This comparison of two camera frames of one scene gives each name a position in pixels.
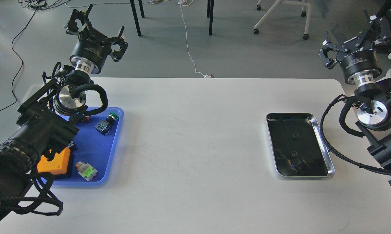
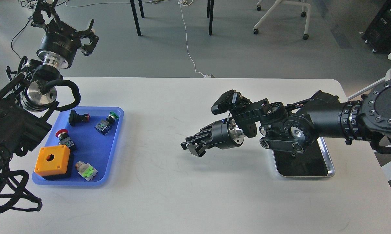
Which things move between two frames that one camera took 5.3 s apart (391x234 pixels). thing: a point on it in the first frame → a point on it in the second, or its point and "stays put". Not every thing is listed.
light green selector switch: x=86 y=171 stays put
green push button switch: x=104 y=127 stays put
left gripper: x=92 y=48 → x=60 y=42
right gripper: x=360 y=64 → x=224 y=135
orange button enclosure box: x=58 y=165 stays put
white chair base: x=306 y=34 stays put
